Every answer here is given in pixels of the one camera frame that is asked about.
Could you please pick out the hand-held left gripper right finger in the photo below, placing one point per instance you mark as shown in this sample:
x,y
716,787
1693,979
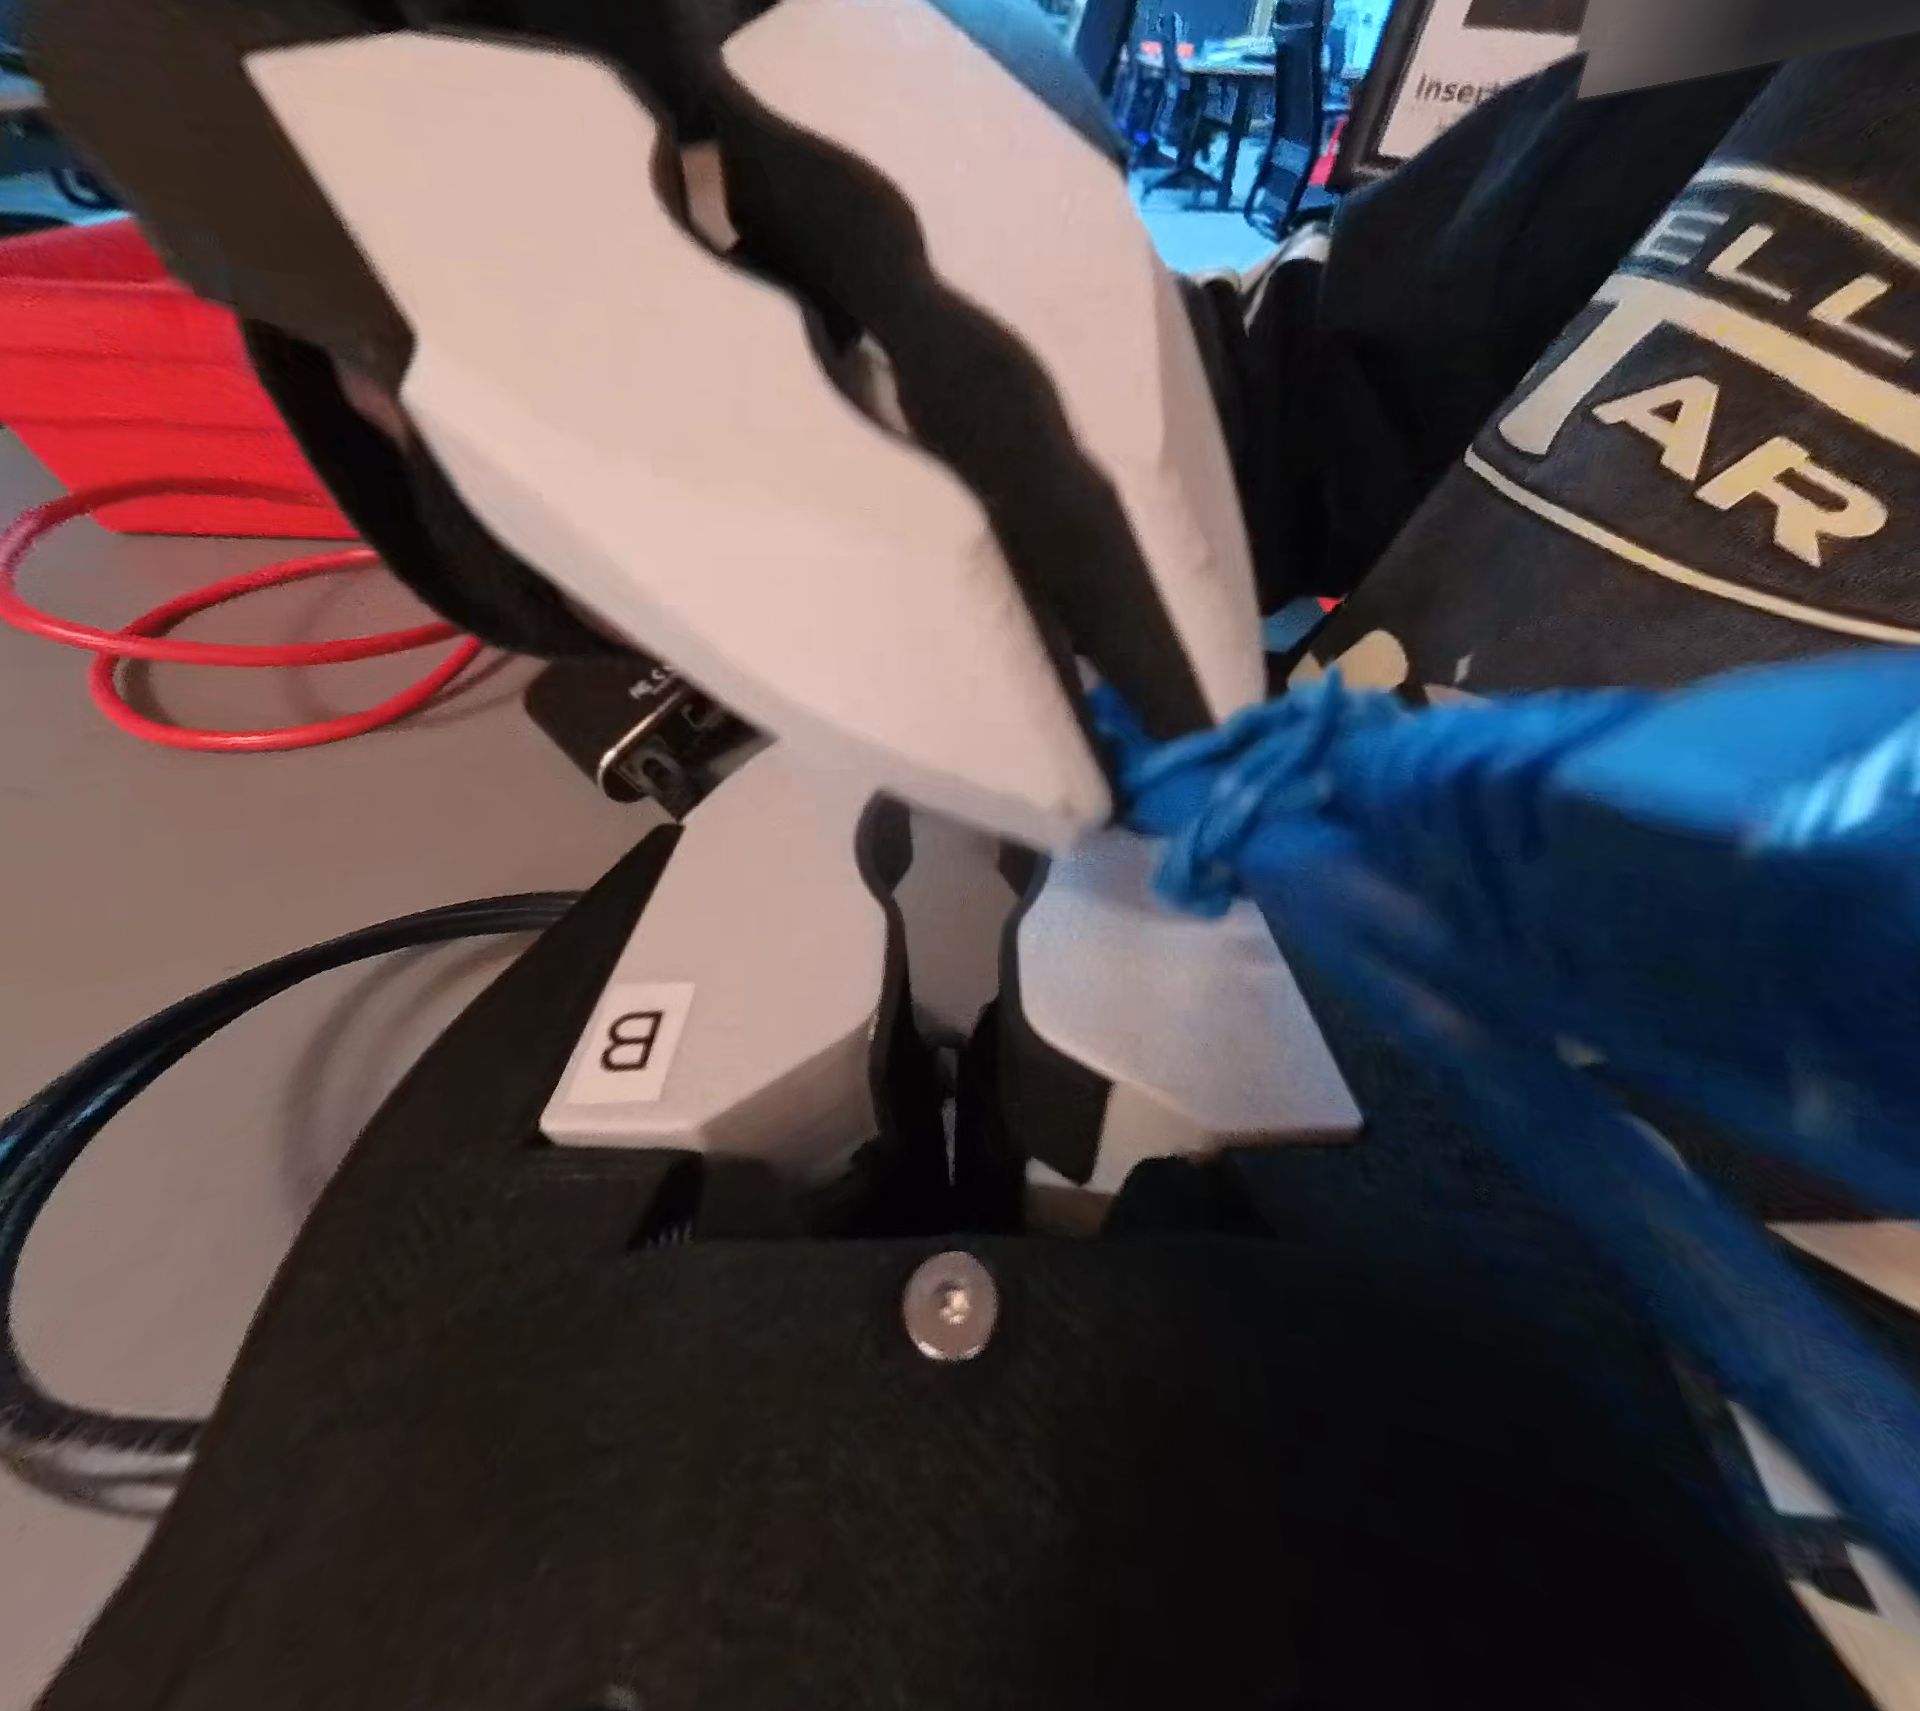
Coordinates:
x,y
1184,1020

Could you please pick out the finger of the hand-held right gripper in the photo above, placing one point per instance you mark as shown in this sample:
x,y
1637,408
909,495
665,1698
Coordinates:
x,y
1022,181
602,318

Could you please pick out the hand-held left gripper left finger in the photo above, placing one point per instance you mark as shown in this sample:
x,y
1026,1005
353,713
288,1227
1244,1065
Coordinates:
x,y
751,944

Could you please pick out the black ethernet switch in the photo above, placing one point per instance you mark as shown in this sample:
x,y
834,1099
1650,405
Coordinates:
x,y
660,768

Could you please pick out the red plastic bin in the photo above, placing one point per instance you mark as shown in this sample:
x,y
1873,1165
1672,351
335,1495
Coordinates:
x,y
121,393

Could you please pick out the black office chair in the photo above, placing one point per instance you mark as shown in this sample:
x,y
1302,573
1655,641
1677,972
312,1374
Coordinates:
x,y
1290,120

